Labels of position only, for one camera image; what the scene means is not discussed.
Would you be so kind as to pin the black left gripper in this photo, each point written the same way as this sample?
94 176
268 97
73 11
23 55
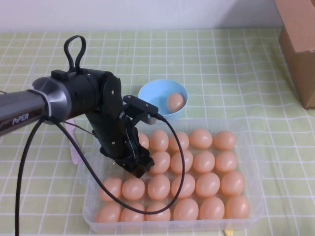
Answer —
131 145

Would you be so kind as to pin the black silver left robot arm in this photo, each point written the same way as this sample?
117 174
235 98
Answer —
73 96

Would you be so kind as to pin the orange plastic egg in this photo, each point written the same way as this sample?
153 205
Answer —
211 208
162 162
208 185
190 185
144 141
185 141
131 217
224 140
176 163
237 207
158 186
108 212
158 140
157 206
185 209
175 101
200 138
114 185
203 161
232 183
226 161
133 188

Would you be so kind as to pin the clear plastic egg box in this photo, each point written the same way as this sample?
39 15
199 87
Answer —
253 147

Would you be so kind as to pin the brown cardboard box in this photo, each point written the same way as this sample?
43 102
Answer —
300 73

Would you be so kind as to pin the pink plastic knife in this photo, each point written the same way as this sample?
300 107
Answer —
73 150

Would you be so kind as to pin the light blue plastic bowl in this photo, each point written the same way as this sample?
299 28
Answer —
157 88

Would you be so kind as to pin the green checkered tablecloth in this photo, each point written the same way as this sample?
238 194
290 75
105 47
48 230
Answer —
221 61

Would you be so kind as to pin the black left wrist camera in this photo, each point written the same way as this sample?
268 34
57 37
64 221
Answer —
140 107

